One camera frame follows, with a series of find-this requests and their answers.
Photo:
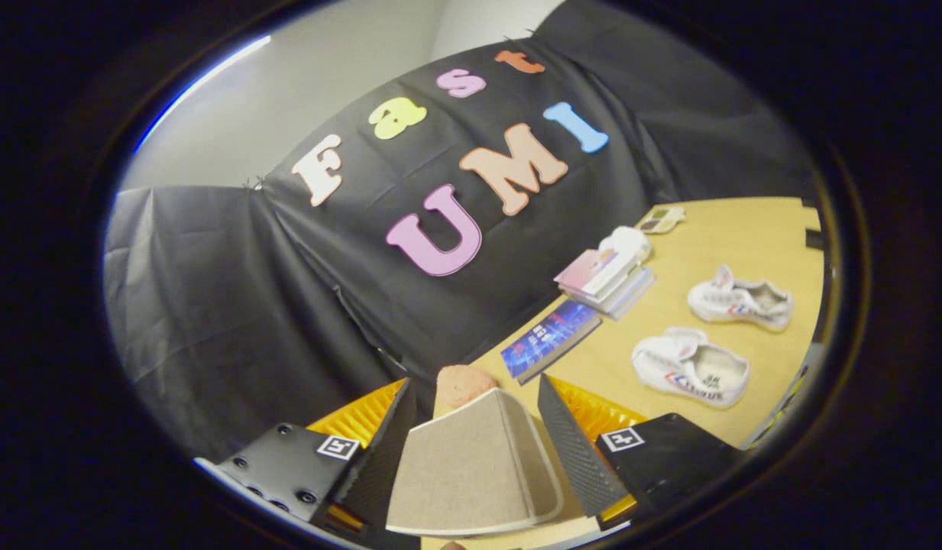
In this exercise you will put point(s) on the white canvas shoe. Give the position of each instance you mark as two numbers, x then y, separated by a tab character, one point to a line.
734	302
688	370

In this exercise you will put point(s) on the dark blue cover book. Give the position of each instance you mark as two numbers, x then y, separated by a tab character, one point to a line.
547	340

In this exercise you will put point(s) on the light blue cover book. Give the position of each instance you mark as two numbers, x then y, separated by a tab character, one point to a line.
631	299

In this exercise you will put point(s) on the black backdrop cloth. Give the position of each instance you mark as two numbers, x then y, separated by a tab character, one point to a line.
249	305

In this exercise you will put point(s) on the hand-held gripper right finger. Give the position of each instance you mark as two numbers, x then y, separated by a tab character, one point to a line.
570	451

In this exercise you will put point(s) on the white fluffy cloth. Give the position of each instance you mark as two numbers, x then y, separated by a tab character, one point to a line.
627	243

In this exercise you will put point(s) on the pink cover book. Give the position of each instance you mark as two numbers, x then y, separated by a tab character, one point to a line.
593	271

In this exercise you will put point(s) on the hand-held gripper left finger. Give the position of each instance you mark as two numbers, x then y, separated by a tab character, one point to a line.
383	451

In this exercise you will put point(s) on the pink textured sponge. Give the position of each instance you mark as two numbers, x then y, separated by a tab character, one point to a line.
463	386

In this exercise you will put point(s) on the grey cover book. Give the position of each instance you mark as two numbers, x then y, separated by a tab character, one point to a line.
623	289

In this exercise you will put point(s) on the small makeup palette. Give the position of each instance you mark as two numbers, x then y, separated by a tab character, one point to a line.
661	220

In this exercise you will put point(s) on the beige fabric storage box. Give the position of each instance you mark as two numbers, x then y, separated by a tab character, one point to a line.
463	466

